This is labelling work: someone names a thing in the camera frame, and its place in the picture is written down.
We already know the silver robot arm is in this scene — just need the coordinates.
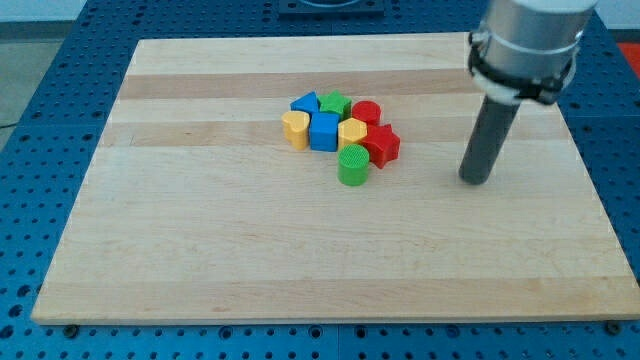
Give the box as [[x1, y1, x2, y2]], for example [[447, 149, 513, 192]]
[[468, 0, 597, 105]]

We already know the red star block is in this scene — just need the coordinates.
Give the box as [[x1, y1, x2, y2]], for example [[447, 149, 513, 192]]
[[360, 124, 401, 169]]

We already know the green star block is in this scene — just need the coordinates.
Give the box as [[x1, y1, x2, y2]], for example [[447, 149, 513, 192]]
[[318, 90, 352, 121]]

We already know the green cylinder block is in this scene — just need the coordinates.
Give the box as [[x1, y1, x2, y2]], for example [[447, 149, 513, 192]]
[[337, 144, 370, 186]]

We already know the blue cube block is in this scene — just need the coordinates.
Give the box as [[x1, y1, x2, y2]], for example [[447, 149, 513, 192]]
[[309, 112, 340, 152]]

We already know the yellow hexagon block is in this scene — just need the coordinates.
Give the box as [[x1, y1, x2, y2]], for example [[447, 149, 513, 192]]
[[338, 118, 368, 150]]

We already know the yellow heart block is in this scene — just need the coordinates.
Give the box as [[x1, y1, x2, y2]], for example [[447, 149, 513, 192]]
[[281, 111, 311, 150]]

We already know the blue triangle block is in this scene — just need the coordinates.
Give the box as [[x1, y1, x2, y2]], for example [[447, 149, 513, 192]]
[[290, 91, 320, 114]]

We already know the red cylinder block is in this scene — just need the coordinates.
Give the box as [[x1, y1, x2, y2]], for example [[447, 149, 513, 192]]
[[351, 100, 382, 126]]

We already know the wooden board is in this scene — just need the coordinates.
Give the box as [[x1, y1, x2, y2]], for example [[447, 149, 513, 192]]
[[32, 33, 639, 325]]

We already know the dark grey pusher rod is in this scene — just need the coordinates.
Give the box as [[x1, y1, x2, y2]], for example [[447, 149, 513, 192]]
[[458, 96, 520, 185]]

